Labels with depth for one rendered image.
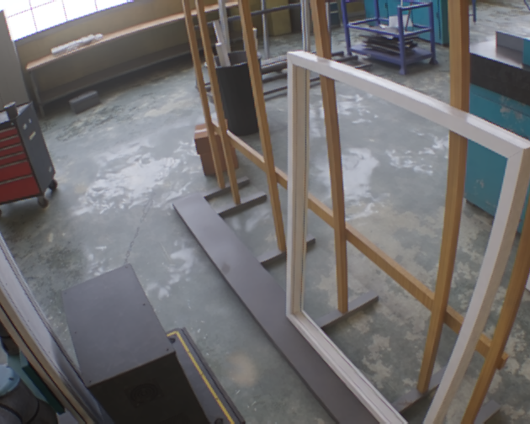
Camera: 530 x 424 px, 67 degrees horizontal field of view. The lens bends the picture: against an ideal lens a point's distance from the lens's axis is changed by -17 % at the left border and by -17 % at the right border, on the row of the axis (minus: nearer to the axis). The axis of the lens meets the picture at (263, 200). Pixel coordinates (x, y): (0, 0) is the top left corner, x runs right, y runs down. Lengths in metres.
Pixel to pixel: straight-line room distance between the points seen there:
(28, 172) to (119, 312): 2.90
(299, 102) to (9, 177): 3.23
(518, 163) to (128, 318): 1.36
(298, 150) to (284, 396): 1.19
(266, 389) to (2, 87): 6.72
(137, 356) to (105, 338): 0.16
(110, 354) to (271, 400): 1.01
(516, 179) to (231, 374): 1.80
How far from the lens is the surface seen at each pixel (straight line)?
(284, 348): 2.48
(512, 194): 1.20
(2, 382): 1.52
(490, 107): 3.06
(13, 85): 8.00
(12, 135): 4.36
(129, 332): 1.65
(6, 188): 4.66
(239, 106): 4.65
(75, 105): 7.15
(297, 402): 2.33
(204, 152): 4.10
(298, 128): 2.02
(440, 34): 7.86
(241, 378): 2.46
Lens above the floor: 1.97
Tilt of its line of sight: 32 degrees down
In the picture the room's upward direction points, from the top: 10 degrees counter-clockwise
